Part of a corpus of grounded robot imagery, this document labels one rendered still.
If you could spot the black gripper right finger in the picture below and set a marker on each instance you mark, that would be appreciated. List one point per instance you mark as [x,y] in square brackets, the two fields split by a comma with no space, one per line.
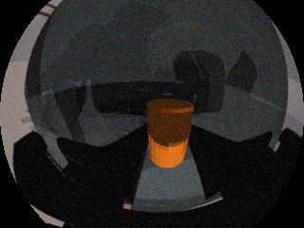
[219,159]

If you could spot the orange knob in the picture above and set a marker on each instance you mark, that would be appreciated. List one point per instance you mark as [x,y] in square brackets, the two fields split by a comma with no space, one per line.
[169,123]

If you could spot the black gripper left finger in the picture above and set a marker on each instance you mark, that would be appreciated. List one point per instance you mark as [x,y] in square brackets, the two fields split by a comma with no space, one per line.
[120,162]

